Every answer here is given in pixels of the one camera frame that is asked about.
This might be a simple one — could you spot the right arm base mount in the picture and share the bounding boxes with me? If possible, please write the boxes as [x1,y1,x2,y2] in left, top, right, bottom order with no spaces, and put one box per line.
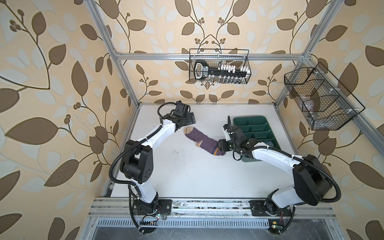
[249,199,292,218]

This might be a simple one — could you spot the purple sock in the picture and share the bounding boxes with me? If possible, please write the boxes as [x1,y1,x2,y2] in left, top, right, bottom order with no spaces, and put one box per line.
[185,126,226,156]

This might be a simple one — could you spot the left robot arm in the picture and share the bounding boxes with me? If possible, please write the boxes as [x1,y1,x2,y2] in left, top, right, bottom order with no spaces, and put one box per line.
[109,101,196,212]

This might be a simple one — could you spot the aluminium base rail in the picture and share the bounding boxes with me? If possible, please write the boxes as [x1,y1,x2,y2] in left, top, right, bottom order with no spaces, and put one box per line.
[89,198,336,220]

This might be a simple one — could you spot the back wire basket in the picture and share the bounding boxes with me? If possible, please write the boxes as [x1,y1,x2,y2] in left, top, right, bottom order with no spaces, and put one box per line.
[189,48,252,85]

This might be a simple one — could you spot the green compartment tray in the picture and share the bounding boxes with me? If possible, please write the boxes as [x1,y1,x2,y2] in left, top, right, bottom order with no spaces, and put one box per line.
[228,116,281,150]

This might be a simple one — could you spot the right wire basket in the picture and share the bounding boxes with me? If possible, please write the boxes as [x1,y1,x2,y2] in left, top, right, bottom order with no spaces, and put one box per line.
[284,62,366,131]

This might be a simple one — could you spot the black socket set tool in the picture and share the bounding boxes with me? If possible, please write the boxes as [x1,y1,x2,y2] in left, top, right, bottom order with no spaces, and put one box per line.
[192,60,251,80]

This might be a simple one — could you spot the wire basket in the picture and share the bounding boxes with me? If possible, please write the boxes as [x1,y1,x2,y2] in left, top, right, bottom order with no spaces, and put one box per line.
[284,62,366,131]
[189,48,252,85]

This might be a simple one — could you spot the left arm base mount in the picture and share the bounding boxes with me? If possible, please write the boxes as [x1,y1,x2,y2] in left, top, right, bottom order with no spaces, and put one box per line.
[133,199,173,216]

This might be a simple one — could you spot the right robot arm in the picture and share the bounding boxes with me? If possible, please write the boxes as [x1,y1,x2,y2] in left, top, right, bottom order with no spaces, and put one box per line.
[218,120,342,216]

